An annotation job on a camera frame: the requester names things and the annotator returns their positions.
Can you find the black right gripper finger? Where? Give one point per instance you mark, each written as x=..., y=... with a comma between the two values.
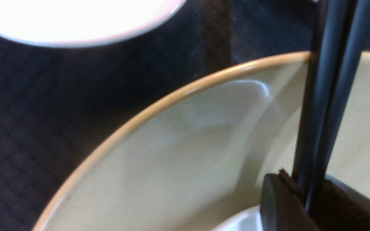
x=338, y=207

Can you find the tan noodle bowl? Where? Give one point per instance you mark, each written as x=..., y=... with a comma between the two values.
x=199, y=155

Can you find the black chopstick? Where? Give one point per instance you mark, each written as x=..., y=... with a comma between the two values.
x=330, y=25
x=350, y=45

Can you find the white square dish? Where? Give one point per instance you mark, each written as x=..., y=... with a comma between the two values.
x=82, y=23

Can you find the black serving tray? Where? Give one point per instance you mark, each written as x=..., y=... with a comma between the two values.
x=57, y=105

